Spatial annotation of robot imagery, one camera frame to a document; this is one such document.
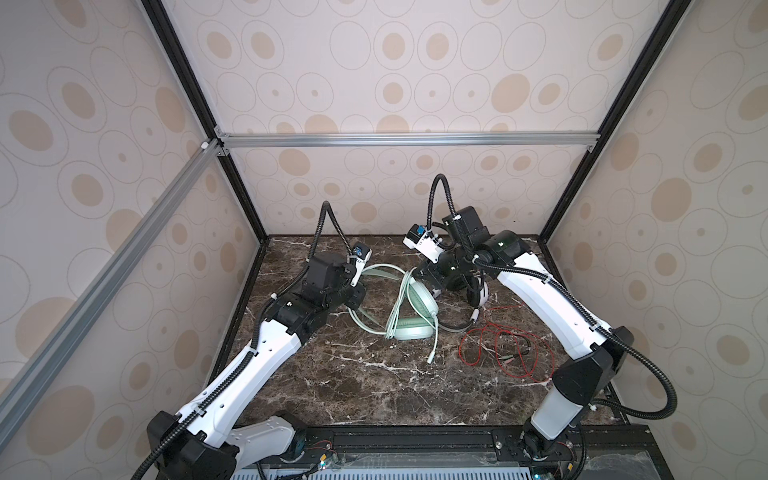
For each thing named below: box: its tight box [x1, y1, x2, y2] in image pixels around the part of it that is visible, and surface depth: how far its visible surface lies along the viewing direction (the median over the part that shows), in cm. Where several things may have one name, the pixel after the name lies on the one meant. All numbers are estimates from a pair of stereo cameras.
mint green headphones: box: [348, 264, 438, 340], surface depth 69 cm
